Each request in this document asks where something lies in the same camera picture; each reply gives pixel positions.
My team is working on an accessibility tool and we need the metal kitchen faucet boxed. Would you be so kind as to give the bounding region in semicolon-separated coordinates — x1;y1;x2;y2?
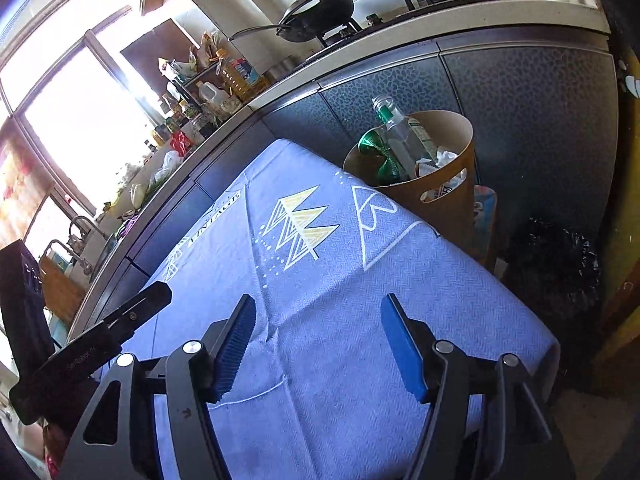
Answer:
66;215;109;275

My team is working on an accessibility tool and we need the white plastic jug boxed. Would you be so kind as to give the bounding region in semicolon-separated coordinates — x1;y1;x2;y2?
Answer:
195;80;227;112

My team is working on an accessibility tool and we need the dark patterned cabinet door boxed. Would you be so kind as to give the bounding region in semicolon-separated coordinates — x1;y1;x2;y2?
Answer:
319;55;447;162
442;42;622;282
260;87;351;171
192;115;273;202

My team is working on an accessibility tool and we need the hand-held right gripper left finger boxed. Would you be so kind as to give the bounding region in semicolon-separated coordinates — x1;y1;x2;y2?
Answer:
60;294;257;480

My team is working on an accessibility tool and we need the person's left hand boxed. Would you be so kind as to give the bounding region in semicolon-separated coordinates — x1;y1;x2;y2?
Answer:
42;422;71;478

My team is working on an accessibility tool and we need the white plastic bag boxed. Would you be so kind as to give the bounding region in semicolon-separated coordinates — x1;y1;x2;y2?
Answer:
149;150;184;187

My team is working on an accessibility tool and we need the black garbage bag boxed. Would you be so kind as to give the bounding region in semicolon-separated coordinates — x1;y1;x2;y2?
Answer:
505;217;602;332

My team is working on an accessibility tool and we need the blue printed tablecloth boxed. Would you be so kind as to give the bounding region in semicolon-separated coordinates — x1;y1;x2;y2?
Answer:
97;139;561;480

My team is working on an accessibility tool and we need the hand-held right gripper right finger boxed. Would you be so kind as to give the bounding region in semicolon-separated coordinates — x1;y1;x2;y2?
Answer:
380;292;578;480

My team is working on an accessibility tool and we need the kitchen window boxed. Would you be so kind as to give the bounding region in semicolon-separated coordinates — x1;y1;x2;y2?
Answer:
0;4;168;263

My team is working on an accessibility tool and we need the red plastic bag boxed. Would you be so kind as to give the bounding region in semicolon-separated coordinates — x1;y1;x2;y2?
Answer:
170;132;194;159

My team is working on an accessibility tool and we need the wooden cutting board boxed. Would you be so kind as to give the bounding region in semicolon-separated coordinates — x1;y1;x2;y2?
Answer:
39;254;87;322

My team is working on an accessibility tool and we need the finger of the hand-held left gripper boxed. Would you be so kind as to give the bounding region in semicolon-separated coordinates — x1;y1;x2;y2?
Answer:
102;281;173;344

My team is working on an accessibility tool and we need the black frying pan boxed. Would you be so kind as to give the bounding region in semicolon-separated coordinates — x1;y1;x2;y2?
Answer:
229;0;357;44

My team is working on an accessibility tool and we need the blue and white package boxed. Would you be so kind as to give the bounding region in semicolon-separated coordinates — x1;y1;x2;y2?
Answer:
472;185;499;267

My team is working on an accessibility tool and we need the white paper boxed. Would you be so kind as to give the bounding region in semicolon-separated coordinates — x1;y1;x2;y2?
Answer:
415;147;459;179

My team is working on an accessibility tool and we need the yellow cooking oil bottle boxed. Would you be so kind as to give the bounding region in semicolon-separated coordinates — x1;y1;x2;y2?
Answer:
225;57;264;102

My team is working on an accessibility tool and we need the beige stone kitchen countertop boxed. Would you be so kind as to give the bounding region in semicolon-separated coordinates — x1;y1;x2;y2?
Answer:
65;0;612;342

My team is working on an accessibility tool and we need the small steel pot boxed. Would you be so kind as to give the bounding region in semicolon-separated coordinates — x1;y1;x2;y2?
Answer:
270;56;304;81

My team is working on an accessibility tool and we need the clear plastic bottle green cap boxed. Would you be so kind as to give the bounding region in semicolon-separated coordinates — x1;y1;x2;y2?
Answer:
372;96;437;182

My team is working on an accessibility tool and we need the beige round waste bin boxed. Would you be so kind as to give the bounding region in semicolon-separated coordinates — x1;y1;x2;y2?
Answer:
342;110;476;257

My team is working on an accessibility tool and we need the row of condiment bottles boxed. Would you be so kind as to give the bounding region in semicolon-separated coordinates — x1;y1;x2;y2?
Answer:
150;35;237;147

